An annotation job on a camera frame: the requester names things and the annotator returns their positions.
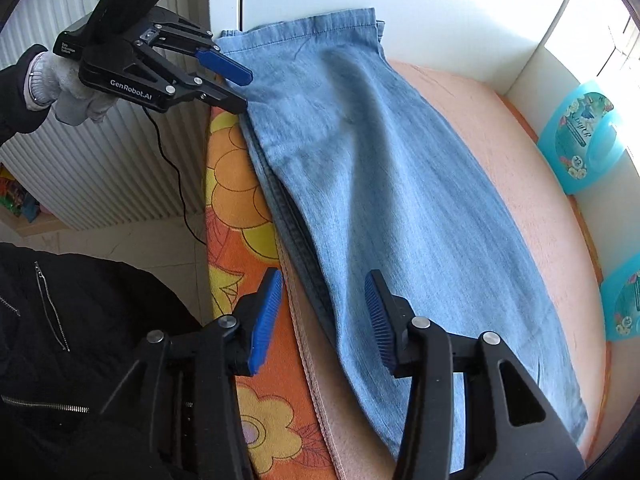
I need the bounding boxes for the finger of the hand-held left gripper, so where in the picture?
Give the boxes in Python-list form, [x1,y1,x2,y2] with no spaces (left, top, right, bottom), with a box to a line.
[132,40,249,115]
[142,7,254,86]

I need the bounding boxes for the person's black jacket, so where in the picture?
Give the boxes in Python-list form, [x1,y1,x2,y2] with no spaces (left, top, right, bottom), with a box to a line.
[0,242,216,480]

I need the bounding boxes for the colourful printed box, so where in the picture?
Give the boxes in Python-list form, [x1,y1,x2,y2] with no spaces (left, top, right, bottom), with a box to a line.
[0,162,41,223]

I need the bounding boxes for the person's left hand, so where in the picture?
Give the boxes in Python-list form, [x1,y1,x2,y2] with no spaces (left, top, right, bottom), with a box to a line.
[27,51,121,126]

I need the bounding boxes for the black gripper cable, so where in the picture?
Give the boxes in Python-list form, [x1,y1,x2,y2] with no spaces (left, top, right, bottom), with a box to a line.
[141,105,208,247]

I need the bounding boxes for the white ribbed radiator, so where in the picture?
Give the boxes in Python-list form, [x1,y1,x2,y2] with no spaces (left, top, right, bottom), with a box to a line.
[0,0,213,233]

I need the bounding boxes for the light blue denim pants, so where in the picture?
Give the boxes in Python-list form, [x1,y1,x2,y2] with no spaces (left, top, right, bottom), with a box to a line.
[218,7,588,461]

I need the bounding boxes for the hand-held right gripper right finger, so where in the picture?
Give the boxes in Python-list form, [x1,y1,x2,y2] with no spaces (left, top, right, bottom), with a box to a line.
[364,269,587,480]

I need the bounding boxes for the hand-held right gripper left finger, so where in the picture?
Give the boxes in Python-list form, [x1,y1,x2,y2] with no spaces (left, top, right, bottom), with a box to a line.
[100,267,284,480]

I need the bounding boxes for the peach blanket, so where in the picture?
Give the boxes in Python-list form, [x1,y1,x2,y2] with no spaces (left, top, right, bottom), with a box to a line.
[277,57,608,480]

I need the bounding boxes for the person's left forearm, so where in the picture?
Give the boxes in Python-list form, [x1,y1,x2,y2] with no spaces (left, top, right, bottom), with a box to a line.
[0,44,51,148]

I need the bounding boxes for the blue detergent bottle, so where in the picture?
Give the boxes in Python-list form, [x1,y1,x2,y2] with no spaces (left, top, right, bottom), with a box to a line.
[599,269,640,343]

